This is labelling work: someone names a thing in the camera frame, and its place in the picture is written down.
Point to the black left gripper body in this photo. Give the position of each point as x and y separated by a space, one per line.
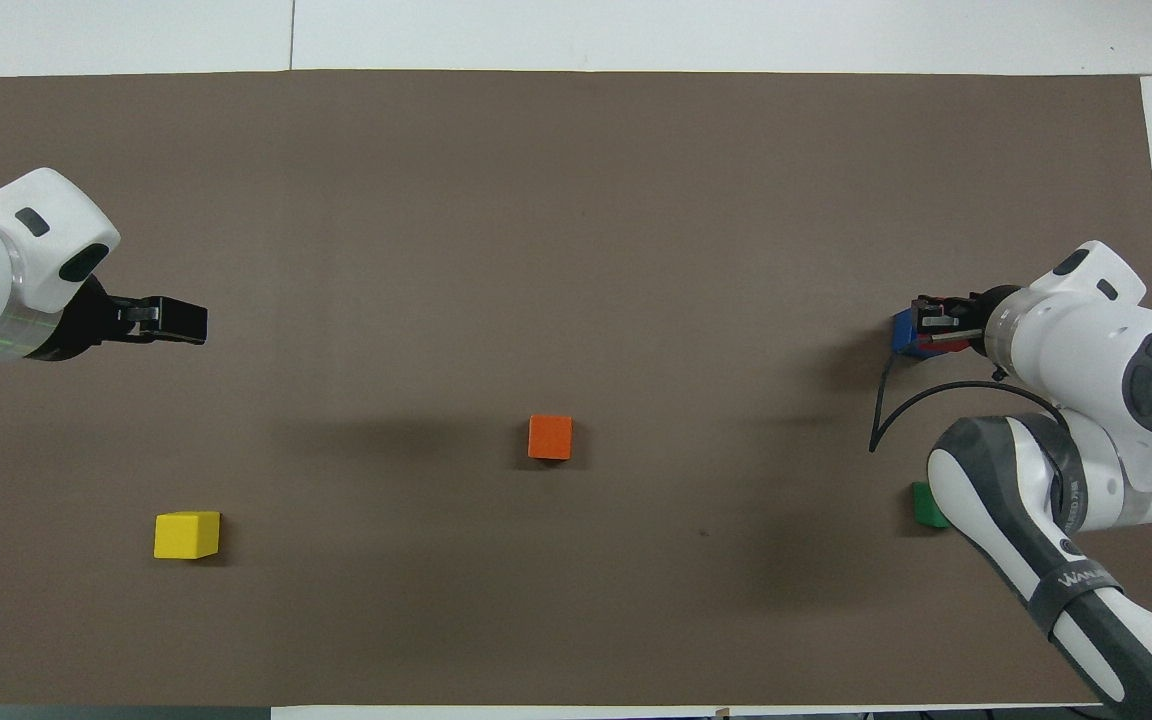
86 320

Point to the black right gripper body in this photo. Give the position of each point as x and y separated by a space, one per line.
988 320

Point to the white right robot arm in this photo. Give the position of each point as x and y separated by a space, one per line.
1086 340

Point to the blue wooden block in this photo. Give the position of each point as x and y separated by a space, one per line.
900 335

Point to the green wooden block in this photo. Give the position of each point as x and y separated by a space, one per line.
926 505

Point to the yellow wooden block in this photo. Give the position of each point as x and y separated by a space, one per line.
186 535

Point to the orange wooden block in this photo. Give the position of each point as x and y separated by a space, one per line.
550 437

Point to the brown table mat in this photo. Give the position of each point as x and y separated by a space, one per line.
576 200

